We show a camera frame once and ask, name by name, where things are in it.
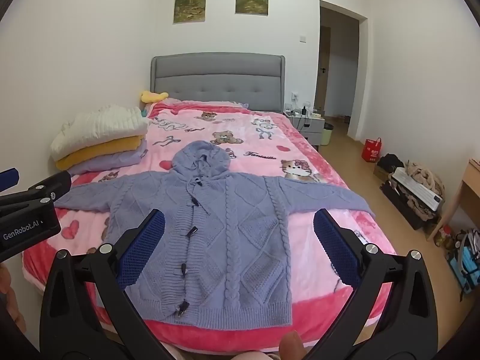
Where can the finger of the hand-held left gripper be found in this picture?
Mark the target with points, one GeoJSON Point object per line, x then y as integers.
{"type": "Point", "coordinates": [8, 179]}
{"type": "Point", "coordinates": [41, 191]}

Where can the white folded sweater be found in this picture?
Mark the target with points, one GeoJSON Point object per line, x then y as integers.
{"type": "Point", "coordinates": [101, 123]}

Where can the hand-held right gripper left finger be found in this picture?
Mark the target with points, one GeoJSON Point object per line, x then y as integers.
{"type": "Point", "coordinates": [144, 247]}

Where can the lilac folded sweater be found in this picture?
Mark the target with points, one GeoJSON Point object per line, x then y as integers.
{"type": "Point", "coordinates": [112, 161]}

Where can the yellow folded sweater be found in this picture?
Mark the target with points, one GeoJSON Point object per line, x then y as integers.
{"type": "Point", "coordinates": [97, 150]}

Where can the yellow bottle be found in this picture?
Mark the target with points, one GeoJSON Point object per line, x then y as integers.
{"type": "Point", "coordinates": [443, 236]}

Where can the black case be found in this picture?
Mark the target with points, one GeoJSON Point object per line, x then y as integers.
{"type": "Point", "coordinates": [403, 204]}

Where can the beige clothes pile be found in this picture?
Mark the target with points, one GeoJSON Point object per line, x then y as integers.
{"type": "Point", "coordinates": [427, 178]}

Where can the white wall socket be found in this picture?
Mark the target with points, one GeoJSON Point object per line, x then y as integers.
{"type": "Point", "coordinates": [294, 96]}

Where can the red shopping bag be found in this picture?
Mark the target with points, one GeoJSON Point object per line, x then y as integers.
{"type": "Point", "coordinates": [371, 152]}

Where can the white waste bin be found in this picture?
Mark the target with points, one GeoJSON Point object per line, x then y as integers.
{"type": "Point", "coordinates": [327, 135]}

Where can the blue knit hooded cardigan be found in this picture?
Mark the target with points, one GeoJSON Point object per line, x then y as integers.
{"type": "Point", "coordinates": [232, 210]}

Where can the grey upholstered bed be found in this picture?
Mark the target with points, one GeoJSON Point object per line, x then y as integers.
{"type": "Point", "coordinates": [217, 78]}

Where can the black bag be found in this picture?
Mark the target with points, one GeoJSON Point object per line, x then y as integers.
{"type": "Point", "coordinates": [390, 162]}

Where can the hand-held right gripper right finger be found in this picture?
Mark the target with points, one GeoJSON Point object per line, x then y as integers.
{"type": "Point", "coordinates": [333, 247]}

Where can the pink printed blanket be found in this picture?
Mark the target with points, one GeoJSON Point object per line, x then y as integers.
{"type": "Point", "coordinates": [247, 142]}

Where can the person's left hand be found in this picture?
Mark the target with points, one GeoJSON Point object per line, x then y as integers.
{"type": "Point", "coordinates": [5, 281]}

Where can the yellow plush pillow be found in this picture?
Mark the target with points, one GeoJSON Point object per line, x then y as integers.
{"type": "Point", "coordinates": [152, 96]}

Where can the wooden door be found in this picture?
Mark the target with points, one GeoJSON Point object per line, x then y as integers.
{"type": "Point", "coordinates": [321, 82]}

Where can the person's right hand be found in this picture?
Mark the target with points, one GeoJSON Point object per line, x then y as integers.
{"type": "Point", "coordinates": [292, 347]}

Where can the cardboard box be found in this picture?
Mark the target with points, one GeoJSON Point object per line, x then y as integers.
{"type": "Point", "coordinates": [381, 174]}

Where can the grey nightstand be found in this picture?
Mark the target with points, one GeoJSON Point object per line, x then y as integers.
{"type": "Point", "coordinates": [311, 127]}

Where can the blue backpack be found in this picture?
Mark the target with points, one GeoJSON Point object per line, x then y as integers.
{"type": "Point", "coordinates": [467, 262]}

